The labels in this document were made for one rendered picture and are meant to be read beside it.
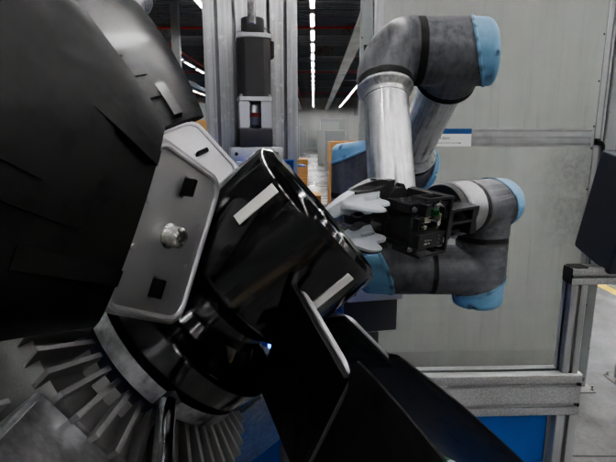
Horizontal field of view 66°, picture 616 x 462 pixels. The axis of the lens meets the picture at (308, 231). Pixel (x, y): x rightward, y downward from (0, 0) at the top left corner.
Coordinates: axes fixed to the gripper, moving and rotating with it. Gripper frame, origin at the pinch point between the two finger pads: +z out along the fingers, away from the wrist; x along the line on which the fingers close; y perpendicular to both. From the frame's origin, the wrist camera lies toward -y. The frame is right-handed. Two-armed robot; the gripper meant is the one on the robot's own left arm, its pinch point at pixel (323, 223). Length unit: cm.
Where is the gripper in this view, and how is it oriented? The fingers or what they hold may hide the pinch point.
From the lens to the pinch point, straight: 53.0
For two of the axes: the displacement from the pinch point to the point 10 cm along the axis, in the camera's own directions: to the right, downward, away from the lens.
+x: -0.7, 9.6, 2.7
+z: -7.8, 1.2, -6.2
